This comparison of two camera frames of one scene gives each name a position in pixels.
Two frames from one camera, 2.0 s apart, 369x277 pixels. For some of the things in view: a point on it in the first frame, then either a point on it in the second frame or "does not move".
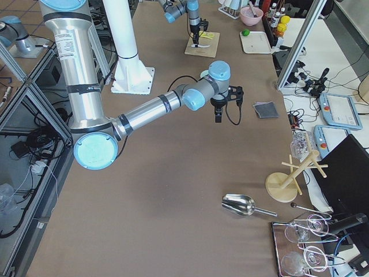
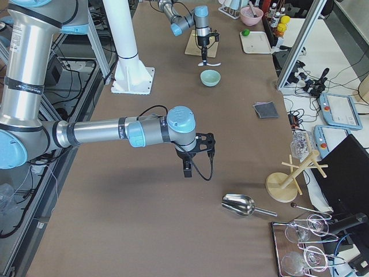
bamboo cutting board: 210,51 does not move
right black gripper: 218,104 → 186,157
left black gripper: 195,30 → 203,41
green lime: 245,32 does not move
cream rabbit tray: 256,42 does not move
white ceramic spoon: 198,45 → 202,64
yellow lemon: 285,19 does not move
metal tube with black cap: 253,9 does not move
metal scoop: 243,205 does not move
